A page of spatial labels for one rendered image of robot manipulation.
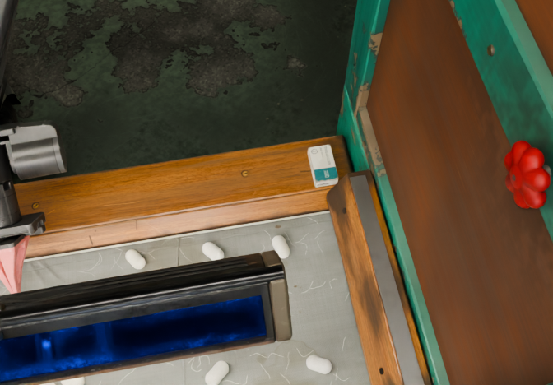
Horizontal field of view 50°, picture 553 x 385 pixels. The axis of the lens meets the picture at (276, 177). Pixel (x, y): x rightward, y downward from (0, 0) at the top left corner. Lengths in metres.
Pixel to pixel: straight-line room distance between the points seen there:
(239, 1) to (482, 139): 1.76
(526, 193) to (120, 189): 0.66
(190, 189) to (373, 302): 0.33
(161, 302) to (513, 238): 0.28
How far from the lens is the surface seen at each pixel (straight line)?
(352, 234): 0.80
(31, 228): 0.83
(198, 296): 0.48
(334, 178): 0.89
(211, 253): 0.87
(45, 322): 0.51
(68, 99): 2.04
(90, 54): 2.13
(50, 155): 0.81
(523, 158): 0.39
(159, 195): 0.91
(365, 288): 0.77
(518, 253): 0.49
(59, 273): 0.93
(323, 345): 0.85
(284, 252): 0.87
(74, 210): 0.93
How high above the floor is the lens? 1.57
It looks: 62 degrees down
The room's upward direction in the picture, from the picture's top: straight up
